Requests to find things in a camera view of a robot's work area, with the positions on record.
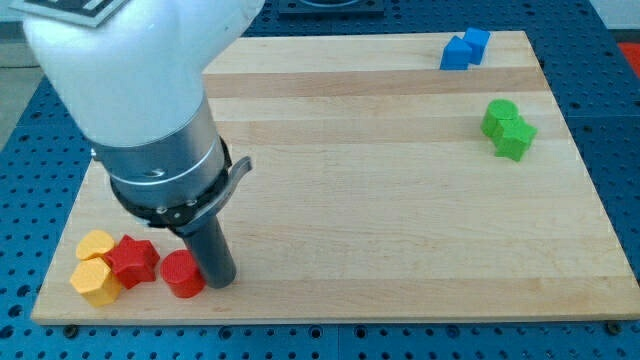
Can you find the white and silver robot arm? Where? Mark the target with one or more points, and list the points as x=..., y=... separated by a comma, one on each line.
x=129, y=73

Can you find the green star block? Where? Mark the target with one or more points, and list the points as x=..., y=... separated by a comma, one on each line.
x=513, y=138

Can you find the red star block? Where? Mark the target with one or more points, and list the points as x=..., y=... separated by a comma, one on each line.
x=133, y=261

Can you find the light wooden board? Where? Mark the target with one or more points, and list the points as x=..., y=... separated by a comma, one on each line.
x=375, y=196

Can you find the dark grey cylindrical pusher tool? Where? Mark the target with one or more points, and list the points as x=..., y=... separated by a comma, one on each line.
x=210, y=250

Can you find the red cylinder block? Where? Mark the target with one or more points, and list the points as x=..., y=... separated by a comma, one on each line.
x=180, y=272

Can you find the blue front block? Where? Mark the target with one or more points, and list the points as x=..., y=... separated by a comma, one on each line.
x=456, y=55

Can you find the green cylinder block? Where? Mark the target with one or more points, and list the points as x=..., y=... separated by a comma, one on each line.
x=498, y=109

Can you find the blue rear cube block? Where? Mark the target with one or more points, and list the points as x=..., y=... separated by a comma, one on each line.
x=477, y=39

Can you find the yellow rounded block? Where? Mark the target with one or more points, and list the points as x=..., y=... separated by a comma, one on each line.
x=95, y=244

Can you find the yellow hexagon block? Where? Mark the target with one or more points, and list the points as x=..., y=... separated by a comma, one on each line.
x=95, y=281

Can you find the fiducial marker tag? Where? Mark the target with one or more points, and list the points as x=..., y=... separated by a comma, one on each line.
x=88, y=13

